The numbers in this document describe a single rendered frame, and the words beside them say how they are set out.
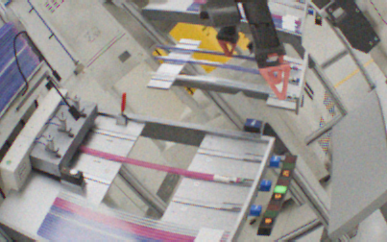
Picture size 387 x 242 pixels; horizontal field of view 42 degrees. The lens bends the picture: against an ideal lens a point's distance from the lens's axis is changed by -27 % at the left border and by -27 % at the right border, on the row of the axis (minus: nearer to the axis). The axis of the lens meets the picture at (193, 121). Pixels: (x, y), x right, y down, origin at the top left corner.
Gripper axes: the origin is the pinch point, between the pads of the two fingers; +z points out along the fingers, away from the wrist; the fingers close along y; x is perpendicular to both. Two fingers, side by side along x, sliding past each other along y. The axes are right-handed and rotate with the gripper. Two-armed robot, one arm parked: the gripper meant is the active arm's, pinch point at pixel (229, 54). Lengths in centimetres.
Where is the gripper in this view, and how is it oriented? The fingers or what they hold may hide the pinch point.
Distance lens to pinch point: 218.3
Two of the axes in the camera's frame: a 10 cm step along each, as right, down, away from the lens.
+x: 9.6, 1.6, -2.4
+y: -2.9, 5.3, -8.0
